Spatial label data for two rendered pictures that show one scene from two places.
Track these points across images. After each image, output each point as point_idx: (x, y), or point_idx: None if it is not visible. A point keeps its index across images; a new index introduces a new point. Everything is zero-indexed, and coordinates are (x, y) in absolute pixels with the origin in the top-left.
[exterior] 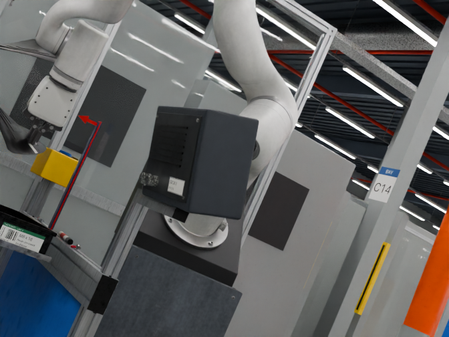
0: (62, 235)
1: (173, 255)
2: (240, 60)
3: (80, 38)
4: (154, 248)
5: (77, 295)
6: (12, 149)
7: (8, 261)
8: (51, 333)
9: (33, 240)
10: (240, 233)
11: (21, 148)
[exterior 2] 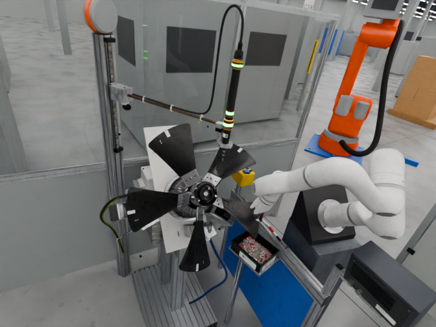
0: (271, 230)
1: (329, 241)
2: None
3: None
4: (322, 242)
5: (307, 290)
6: (255, 236)
7: None
8: (290, 287)
9: (272, 259)
10: None
11: (255, 228)
